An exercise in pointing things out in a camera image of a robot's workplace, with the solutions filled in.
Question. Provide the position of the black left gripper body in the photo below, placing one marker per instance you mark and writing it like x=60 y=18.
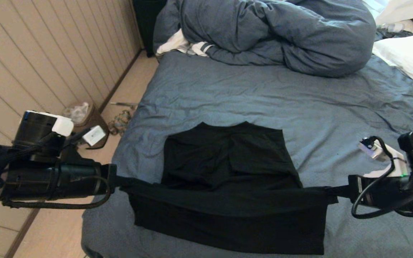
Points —
x=66 y=179

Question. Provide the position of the white striped cloth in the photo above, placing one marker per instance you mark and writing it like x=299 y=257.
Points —
x=172 y=43

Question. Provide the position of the thin grey stick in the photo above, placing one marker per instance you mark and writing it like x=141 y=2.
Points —
x=120 y=104

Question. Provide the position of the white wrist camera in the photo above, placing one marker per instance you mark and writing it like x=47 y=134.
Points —
x=94 y=135
x=398 y=165

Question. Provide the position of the black nightstand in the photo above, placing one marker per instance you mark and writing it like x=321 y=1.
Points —
x=143 y=21

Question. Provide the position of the brown trash bin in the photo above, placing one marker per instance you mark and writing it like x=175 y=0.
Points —
x=97 y=120

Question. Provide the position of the blue crumpled duvet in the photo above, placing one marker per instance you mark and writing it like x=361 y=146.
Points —
x=281 y=32

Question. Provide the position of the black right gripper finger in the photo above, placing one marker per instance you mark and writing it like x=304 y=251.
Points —
x=341 y=194
x=341 y=189

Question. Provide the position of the white blanket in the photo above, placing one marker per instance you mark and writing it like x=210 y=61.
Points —
x=407 y=9

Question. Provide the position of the black t-shirt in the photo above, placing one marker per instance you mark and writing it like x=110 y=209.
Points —
x=228 y=215

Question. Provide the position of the left wrist motor cylinder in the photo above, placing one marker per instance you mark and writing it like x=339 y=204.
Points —
x=34 y=132

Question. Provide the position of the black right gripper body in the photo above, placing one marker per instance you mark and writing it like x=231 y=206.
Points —
x=378 y=193

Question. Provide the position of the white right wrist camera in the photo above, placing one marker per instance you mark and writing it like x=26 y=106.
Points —
x=398 y=165

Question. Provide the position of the clear plastic bin liner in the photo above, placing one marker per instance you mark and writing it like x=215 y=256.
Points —
x=75 y=111

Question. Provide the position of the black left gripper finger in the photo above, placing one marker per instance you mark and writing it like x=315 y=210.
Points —
x=124 y=184
x=124 y=179

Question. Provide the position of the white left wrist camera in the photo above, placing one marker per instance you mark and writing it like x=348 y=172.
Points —
x=94 y=135

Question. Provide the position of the blue bed sheet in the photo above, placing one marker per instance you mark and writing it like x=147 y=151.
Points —
x=299 y=107

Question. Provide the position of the dark grey crumpled cloth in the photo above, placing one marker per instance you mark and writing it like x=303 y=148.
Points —
x=389 y=34

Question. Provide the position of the white pillow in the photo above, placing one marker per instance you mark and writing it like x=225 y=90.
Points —
x=411 y=57

